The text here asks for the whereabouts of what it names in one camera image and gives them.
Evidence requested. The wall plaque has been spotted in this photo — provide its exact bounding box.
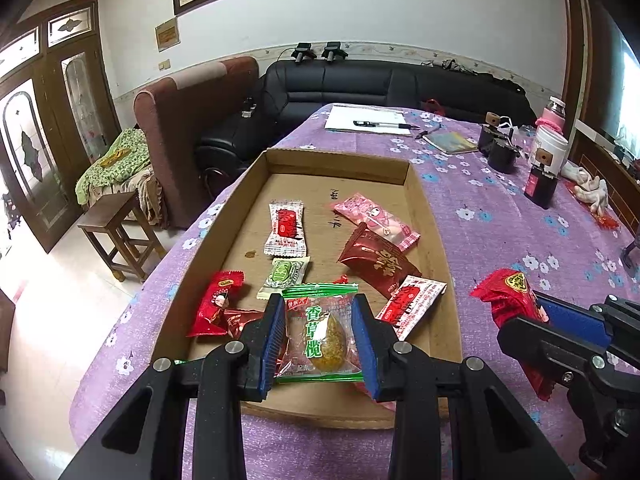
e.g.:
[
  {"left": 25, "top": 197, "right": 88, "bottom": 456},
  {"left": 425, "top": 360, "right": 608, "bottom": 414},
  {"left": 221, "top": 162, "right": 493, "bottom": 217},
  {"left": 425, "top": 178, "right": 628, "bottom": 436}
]
[{"left": 155, "top": 16, "right": 179, "bottom": 52}]

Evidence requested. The dark jar with cork top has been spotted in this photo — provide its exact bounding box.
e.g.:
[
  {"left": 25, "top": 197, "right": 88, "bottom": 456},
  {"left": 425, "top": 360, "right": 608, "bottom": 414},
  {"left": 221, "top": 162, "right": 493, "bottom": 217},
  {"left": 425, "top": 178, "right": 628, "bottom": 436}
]
[
  {"left": 477, "top": 112, "right": 502, "bottom": 156},
  {"left": 487, "top": 130, "right": 521, "bottom": 175}
]

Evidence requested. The wooden stool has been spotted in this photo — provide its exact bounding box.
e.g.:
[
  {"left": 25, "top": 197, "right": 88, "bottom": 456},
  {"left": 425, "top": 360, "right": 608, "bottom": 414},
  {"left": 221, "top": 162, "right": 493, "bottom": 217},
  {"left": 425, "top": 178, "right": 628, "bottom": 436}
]
[{"left": 77, "top": 191, "right": 168, "bottom": 282}]

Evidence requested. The wooden glass door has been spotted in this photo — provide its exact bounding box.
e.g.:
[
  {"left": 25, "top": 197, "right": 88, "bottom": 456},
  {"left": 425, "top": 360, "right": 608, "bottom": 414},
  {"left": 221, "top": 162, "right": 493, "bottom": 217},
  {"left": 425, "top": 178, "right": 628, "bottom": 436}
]
[{"left": 0, "top": 0, "right": 121, "bottom": 253}]

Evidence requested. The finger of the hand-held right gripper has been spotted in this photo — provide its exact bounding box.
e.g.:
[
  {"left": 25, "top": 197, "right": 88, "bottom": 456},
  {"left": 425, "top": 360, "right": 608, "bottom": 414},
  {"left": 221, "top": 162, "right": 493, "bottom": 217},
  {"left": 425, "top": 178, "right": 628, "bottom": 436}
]
[
  {"left": 497, "top": 316, "right": 610, "bottom": 387},
  {"left": 536, "top": 292, "right": 627, "bottom": 347}
]

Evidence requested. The brown armchair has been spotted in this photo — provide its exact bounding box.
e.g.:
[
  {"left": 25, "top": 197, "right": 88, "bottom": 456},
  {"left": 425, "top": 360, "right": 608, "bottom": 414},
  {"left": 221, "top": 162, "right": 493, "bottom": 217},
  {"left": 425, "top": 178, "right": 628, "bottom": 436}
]
[{"left": 133, "top": 56, "right": 260, "bottom": 230}]

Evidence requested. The white plastic jar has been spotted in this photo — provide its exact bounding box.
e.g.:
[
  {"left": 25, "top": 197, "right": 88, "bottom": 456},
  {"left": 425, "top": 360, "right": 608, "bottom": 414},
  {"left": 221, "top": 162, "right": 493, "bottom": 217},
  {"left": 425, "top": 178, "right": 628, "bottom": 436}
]
[{"left": 530, "top": 125, "right": 571, "bottom": 173}]

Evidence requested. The green floral cloth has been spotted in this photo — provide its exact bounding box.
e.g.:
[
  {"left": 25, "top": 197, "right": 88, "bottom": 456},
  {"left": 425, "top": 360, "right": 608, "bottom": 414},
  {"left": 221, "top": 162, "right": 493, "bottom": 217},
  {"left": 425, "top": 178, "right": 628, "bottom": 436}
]
[{"left": 75, "top": 127, "right": 153, "bottom": 206}]

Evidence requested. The green covered book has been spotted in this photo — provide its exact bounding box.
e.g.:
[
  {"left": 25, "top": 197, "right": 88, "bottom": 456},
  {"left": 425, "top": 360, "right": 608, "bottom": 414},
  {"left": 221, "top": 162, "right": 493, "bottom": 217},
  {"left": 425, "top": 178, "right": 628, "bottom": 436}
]
[{"left": 424, "top": 131, "right": 480, "bottom": 155}]

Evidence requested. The red cartoon snack packet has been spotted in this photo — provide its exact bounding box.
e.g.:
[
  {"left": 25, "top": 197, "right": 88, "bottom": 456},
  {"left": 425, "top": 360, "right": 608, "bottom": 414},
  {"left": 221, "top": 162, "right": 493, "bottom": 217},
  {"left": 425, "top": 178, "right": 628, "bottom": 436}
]
[{"left": 187, "top": 270, "right": 246, "bottom": 337}]

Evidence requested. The pink cartoon snack packet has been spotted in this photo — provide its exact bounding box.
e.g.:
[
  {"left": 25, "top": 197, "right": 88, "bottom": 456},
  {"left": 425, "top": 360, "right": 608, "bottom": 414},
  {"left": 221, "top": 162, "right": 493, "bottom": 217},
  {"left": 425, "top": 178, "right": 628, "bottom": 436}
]
[{"left": 331, "top": 191, "right": 420, "bottom": 253}]

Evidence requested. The green white candy packet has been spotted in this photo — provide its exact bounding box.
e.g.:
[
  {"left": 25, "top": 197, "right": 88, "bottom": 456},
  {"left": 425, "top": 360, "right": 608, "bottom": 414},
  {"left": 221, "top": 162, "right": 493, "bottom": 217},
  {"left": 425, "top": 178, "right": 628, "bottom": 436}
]
[{"left": 257, "top": 256, "right": 311, "bottom": 301}]

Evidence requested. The green olive snack packet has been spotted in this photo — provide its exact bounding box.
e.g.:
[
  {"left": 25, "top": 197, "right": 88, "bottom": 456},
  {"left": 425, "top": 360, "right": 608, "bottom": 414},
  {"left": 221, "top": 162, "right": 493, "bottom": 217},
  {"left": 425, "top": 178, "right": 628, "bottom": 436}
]
[{"left": 275, "top": 282, "right": 363, "bottom": 384}]

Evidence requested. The white red-label snack packet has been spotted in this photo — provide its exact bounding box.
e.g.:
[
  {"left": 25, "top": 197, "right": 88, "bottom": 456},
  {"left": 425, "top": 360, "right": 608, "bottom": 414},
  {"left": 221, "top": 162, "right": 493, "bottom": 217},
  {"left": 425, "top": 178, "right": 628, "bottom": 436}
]
[
  {"left": 375, "top": 275, "right": 447, "bottom": 341},
  {"left": 264, "top": 201, "right": 306, "bottom": 260}
]

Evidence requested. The pink thermos bottle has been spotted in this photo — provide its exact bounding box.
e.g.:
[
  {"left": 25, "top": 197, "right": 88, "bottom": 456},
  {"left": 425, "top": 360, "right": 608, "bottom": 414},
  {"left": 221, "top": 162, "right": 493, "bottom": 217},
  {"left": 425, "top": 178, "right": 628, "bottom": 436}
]
[{"left": 535, "top": 96, "right": 568, "bottom": 133}]

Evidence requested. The dark box with red label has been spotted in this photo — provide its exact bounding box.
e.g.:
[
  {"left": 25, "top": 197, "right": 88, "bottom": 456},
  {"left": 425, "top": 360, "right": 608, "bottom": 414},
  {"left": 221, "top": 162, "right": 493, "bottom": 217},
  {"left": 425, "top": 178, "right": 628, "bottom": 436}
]
[{"left": 524, "top": 149, "right": 559, "bottom": 210}]

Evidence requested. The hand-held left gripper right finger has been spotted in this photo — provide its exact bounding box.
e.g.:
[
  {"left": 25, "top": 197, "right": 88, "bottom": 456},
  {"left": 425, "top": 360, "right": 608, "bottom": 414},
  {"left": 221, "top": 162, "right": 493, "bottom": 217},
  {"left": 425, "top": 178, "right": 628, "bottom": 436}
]
[{"left": 351, "top": 294, "right": 576, "bottom": 480}]

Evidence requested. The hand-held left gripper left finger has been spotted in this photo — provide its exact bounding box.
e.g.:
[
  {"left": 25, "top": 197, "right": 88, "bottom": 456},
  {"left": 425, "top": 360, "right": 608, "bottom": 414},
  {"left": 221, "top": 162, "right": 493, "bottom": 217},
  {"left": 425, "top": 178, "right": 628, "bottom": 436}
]
[{"left": 60, "top": 292, "right": 287, "bottom": 480}]

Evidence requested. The red foil packet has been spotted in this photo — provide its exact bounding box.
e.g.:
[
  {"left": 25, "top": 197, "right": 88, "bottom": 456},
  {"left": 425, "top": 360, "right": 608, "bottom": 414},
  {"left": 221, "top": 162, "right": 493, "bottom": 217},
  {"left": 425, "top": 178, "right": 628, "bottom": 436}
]
[{"left": 565, "top": 182, "right": 623, "bottom": 231}]

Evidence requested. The wooden sideboard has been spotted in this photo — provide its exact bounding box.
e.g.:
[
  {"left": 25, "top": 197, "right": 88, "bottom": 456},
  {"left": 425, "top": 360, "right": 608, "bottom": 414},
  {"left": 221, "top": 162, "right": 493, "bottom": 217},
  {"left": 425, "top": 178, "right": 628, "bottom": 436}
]
[{"left": 570, "top": 120, "right": 640, "bottom": 236}]

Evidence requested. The black leather sofa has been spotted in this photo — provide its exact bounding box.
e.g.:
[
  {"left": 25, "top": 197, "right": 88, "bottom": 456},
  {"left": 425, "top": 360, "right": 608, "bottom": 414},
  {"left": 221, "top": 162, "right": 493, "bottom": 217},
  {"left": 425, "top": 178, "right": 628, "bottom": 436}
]
[{"left": 195, "top": 59, "right": 537, "bottom": 196}]

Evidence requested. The black bag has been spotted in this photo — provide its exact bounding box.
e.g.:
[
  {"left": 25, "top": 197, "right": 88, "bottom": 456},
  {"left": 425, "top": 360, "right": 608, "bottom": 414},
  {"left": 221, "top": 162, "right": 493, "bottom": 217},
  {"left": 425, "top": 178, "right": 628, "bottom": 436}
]
[{"left": 480, "top": 72, "right": 526, "bottom": 96}]

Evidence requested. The grey phone stand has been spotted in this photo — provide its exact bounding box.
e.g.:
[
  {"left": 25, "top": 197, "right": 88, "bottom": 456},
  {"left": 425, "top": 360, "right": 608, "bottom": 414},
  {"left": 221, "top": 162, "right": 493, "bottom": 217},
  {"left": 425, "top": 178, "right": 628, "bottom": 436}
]
[{"left": 620, "top": 237, "right": 640, "bottom": 273}]

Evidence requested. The red gold-emblem candy packet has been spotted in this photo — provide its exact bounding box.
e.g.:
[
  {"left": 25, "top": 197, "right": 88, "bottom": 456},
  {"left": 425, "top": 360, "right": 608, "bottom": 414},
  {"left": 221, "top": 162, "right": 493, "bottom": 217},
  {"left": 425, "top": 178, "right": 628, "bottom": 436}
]
[{"left": 470, "top": 268, "right": 557, "bottom": 401}]

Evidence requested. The shallow cardboard box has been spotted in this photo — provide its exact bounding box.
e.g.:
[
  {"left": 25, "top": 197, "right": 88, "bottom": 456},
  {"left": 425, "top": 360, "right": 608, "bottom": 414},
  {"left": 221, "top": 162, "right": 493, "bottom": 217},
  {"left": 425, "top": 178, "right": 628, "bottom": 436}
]
[{"left": 149, "top": 147, "right": 463, "bottom": 431}]

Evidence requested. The white paper pad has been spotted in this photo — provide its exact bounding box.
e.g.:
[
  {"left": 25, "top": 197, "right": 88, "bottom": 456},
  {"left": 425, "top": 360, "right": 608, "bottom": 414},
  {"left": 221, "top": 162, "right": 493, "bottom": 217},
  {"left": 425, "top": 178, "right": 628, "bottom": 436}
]
[{"left": 325, "top": 105, "right": 412, "bottom": 136}]

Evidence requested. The large dark red snack packet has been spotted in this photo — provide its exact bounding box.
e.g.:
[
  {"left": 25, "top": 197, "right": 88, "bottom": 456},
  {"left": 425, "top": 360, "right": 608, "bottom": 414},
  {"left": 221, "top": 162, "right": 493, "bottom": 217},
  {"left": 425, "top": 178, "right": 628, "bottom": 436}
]
[{"left": 337, "top": 222, "right": 423, "bottom": 298}]

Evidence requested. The beige blanket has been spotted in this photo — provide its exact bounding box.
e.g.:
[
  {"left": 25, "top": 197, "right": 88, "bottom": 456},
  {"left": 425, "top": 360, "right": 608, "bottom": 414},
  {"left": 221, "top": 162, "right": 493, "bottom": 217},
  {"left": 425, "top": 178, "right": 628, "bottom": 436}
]
[{"left": 132, "top": 167, "right": 169, "bottom": 229}]

